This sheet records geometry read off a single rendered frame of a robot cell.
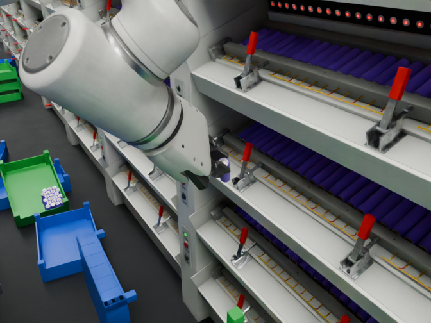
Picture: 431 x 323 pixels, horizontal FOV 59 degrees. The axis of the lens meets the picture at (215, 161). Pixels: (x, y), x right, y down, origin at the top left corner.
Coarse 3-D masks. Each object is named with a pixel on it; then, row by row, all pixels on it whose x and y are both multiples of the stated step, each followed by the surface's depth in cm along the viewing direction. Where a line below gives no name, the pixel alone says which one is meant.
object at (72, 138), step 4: (40, 0) 184; (44, 8) 182; (48, 12) 182; (64, 108) 205; (64, 120) 215; (68, 124) 209; (68, 128) 211; (68, 132) 214; (72, 132) 212; (68, 136) 217; (72, 136) 213; (76, 136) 214; (72, 140) 214; (76, 140) 215; (72, 144) 215; (76, 144) 216
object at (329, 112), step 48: (288, 0) 71; (240, 48) 71; (288, 48) 67; (336, 48) 62; (384, 48) 56; (240, 96) 64; (288, 96) 59; (336, 96) 55; (384, 96) 48; (336, 144) 49; (384, 144) 44
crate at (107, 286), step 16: (80, 240) 112; (96, 240) 112; (80, 256) 116; (96, 256) 106; (96, 272) 101; (112, 272) 101; (96, 288) 97; (112, 288) 96; (96, 304) 108; (112, 304) 92; (112, 320) 94; (128, 320) 97
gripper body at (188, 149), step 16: (192, 112) 52; (176, 128) 45; (192, 128) 50; (160, 144) 45; (176, 144) 46; (192, 144) 49; (208, 144) 54; (160, 160) 47; (176, 160) 47; (192, 160) 48; (208, 160) 52; (176, 176) 51
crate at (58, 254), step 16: (80, 208) 151; (48, 224) 148; (64, 224) 151; (80, 224) 151; (48, 240) 142; (64, 240) 142; (48, 256) 135; (64, 256) 135; (48, 272) 123; (64, 272) 126
